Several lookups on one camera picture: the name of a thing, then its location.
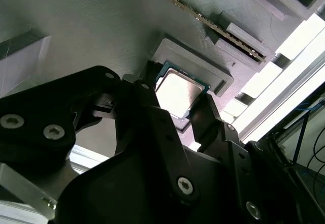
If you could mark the silver square CPU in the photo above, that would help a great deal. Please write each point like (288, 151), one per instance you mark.
(177, 94)

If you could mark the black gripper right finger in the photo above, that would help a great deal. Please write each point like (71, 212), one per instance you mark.
(208, 127)

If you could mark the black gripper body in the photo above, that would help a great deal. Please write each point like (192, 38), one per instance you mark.
(127, 196)

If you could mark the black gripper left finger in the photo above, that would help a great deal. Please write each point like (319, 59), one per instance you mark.
(38, 112)

